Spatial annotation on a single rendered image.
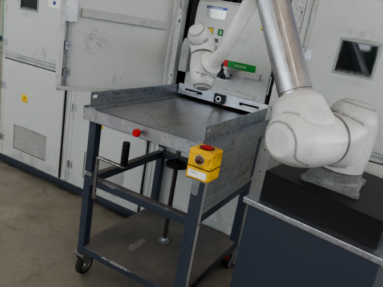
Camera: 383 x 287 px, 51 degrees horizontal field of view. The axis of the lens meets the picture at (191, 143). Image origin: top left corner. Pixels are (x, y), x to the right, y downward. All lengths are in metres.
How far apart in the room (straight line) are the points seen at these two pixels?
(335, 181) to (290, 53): 0.42
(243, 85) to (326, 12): 0.54
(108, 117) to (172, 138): 0.32
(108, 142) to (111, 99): 0.79
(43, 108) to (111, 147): 0.64
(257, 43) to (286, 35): 0.91
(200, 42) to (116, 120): 0.49
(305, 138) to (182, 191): 1.40
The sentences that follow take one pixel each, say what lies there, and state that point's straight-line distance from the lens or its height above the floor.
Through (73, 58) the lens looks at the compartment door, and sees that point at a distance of 2.12.
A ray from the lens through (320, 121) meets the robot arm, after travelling 1.15.
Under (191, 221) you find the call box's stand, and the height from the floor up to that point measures 0.65.
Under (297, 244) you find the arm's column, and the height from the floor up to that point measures 0.67.
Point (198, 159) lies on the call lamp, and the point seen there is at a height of 0.87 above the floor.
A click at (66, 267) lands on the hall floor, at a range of 2.20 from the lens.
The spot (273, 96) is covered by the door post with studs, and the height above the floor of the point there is 0.98.
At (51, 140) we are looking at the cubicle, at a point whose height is 0.32.
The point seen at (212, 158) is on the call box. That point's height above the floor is 0.89.
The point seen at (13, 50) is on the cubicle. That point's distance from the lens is 3.18.
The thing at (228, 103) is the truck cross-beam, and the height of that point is 0.88.
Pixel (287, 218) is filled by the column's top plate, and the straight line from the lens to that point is 1.29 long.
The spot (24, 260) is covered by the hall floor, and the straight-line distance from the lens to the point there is 2.26.
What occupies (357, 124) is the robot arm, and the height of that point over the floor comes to 1.06.
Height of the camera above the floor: 1.27
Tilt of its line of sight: 17 degrees down
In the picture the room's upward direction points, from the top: 10 degrees clockwise
